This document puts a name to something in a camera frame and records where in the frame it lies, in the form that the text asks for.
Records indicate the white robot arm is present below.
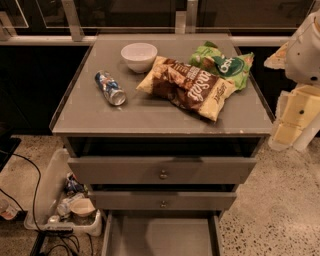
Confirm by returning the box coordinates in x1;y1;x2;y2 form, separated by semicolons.
264;10;320;151

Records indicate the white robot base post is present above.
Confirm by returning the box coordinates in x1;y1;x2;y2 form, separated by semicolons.
293;113;320;151

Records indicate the metal railing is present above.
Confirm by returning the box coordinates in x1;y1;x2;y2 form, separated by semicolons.
0;0;320;47

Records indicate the clear plastic bin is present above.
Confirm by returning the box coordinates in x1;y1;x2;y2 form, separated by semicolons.
24;149;102;237

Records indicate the green chip bag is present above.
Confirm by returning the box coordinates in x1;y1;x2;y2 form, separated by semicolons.
189;41;254;90

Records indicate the middle grey drawer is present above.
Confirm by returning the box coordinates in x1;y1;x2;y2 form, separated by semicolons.
89;191;236;211

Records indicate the brown chip bag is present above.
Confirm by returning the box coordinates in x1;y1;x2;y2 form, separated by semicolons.
136;56;236;121

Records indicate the paper cup in bin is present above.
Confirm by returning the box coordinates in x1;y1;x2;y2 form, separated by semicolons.
70;198;96;217

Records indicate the grey drawer cabinet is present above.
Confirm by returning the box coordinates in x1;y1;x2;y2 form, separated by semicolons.
49;32;276;256

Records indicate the blue soda can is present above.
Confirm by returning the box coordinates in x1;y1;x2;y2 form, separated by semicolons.
95;71;126;106

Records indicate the black cable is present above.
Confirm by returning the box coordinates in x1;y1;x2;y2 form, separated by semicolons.
0;149;94;256

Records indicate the small bottle on floor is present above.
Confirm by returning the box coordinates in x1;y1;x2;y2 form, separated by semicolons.
0;199;18;220

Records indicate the bottom grey drawer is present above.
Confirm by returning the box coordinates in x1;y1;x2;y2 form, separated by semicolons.
101;210;225;256

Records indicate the grey drawer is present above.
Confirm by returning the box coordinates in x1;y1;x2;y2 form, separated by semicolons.
68;157;256;185
101;210;225;256
89;191;236;211

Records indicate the blue wrapper in bin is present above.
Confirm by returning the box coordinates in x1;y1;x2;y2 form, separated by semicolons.
64;173;85;196

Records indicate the plastic bottle in bin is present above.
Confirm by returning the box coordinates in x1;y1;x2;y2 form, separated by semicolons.
57;193;84;216

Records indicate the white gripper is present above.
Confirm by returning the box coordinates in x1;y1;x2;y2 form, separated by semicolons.
264;19;320;152

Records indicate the top grey drawer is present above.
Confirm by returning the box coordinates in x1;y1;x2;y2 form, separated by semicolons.
68;157;256;185

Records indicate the white bowl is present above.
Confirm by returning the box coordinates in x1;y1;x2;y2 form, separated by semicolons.
121;43;158;73

